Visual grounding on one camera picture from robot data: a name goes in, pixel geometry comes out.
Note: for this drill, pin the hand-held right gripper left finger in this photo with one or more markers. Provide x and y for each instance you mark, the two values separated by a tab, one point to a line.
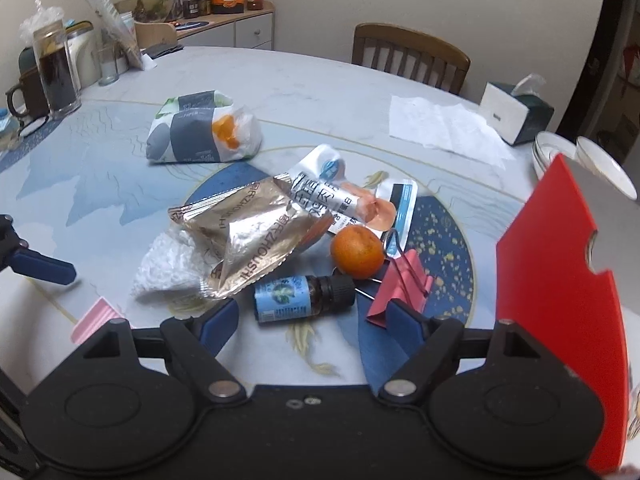
219	321

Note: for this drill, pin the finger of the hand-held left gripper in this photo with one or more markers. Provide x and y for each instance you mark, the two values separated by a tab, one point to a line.
44	266

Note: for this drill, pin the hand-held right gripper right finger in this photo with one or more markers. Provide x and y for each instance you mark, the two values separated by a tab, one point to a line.
404	323

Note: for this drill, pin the red binder clip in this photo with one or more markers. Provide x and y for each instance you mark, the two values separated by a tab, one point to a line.
407	280

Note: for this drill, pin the small brown bottle blue label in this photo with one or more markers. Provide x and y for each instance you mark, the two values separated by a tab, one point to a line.
285	297

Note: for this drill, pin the silver snack packet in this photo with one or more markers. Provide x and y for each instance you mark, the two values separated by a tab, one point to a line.
250	230

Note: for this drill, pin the red cardboard box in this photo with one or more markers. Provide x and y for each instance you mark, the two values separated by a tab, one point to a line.
555	280

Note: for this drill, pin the marble patterned desktop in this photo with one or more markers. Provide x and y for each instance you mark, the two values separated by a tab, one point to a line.
320	90

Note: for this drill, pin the pink card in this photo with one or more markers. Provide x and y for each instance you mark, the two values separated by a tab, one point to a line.
95	320

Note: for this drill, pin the crumpled white plastic wrap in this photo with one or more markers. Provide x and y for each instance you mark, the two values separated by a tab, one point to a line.
160	265

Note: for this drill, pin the orange tangerine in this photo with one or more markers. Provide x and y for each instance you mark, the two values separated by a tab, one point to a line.
357	251

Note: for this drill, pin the white blue sachet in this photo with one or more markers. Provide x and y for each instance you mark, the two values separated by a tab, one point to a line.
404	205

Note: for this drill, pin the white orange stick sachet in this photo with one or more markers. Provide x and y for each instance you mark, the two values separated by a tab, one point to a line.
327	195

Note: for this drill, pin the brown mug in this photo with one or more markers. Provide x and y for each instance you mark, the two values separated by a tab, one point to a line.
30	92

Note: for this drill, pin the glass mug with dark drink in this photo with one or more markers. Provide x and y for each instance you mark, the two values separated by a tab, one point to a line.
57	75

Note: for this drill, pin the grey blue snack packet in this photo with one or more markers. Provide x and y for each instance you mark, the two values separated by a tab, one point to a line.
192	127

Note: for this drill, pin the white paper sheet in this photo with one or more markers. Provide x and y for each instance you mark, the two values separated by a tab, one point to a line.
440	125

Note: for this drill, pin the small glass cup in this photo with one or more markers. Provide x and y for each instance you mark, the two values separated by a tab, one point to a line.
107	67

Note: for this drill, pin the stack of white plates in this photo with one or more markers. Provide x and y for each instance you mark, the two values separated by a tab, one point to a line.
542	165

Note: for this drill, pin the white kettle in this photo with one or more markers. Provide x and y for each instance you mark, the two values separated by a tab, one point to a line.
85	55

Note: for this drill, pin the small white note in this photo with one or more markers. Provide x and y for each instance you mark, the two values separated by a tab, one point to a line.
148	63

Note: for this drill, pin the white plate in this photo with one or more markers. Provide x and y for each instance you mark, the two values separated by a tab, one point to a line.
552	142

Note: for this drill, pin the green white tissue box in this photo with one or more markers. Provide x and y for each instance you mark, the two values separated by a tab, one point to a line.
505	110

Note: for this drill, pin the black wallet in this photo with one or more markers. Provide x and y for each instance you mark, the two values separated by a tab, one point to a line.
164	50

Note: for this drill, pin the clear plastic bag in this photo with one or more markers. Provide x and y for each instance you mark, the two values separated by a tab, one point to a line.
40	17

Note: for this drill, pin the white bowl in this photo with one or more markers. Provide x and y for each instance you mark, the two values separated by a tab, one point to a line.
602	165

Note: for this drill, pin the wooden desk organizer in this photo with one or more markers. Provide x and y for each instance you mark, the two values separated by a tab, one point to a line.
157	32

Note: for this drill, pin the tall clear plastic package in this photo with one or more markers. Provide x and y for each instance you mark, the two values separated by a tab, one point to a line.
112	15

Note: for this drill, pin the wooden chair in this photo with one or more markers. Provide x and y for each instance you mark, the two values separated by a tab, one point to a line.
405	50

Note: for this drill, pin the white sideboard cabinet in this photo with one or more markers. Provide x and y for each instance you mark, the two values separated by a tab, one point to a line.
250	30

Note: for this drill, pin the dark glass jar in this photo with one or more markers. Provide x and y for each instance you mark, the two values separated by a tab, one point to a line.
196	6

